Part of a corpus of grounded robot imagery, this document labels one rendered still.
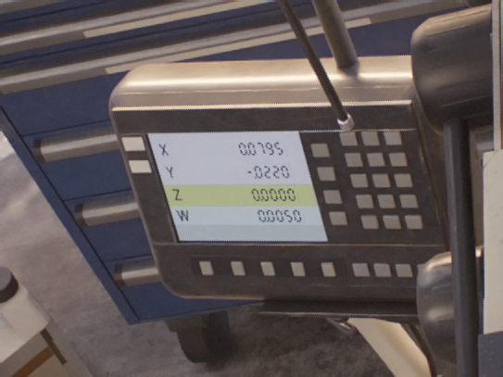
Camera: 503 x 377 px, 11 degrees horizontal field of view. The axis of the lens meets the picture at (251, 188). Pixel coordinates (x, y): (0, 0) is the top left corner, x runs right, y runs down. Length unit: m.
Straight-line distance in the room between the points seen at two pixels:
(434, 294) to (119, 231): 2.13
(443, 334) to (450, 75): 0.15
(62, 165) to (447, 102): 2.08
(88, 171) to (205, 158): 1.20
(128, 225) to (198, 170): 1.27
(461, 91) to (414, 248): 0.83
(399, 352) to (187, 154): 0.32
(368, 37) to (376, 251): 0.99
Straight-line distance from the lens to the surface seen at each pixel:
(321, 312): 2.34
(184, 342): 3.78
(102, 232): 3.58
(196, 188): 2.31
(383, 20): 3.17
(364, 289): 2.30
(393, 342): 2.46
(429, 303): 1.46
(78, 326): 4.02
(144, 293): 3.68
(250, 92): 2.24
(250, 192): 2.29
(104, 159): 3.46
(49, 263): 4.14
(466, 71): 1.42
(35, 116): 3.42
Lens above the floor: 2.77
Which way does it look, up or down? 43 degrees down
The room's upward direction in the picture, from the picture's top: 30 degrees counter-clockwise
